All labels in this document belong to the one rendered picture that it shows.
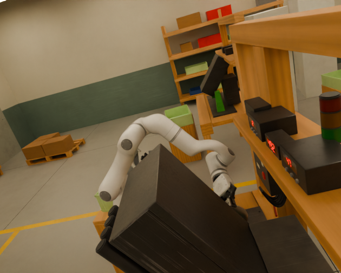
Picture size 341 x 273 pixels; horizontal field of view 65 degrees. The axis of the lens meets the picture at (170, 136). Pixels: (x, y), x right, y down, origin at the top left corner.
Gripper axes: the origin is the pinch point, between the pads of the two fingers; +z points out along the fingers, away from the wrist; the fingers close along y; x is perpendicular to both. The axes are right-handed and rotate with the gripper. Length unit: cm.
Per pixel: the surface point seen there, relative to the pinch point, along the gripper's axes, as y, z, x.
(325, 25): 71, 15, -35
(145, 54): -175, -677, 72
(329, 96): 60, 15, -19
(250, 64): 45, -60, 2
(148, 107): -306, -633, 146
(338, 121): 56, 18, -14
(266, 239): 10.2, 22.0, 0.8
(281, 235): 13.9, 21.6, 4.9
